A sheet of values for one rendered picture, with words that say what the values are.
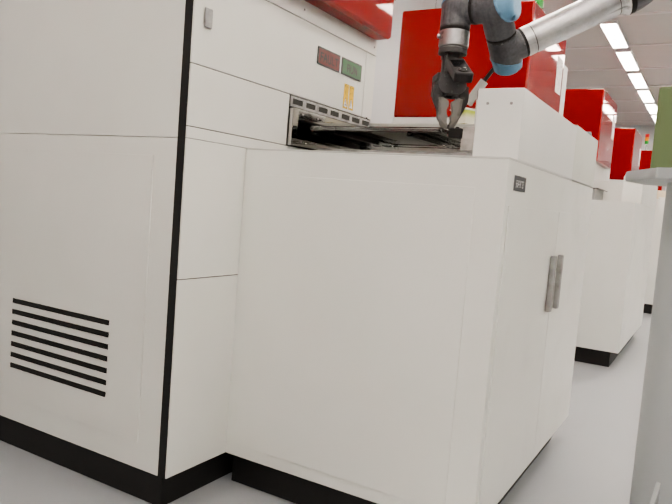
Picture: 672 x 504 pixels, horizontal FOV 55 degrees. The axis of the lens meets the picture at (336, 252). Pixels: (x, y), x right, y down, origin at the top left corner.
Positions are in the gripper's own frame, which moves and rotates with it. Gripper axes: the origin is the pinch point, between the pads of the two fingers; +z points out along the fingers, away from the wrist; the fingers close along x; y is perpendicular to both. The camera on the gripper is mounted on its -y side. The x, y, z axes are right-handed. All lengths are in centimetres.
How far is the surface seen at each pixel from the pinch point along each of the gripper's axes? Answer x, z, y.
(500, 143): -2.3, 6.5, -35.9
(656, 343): -35, 43, -42
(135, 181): 72, 20, -16
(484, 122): 0.7, 2.4, -33.8
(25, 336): 102, 61, 4
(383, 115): -35, -53, 375
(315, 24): 34.8, -25.8, 13.7
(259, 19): 48, -20, -6
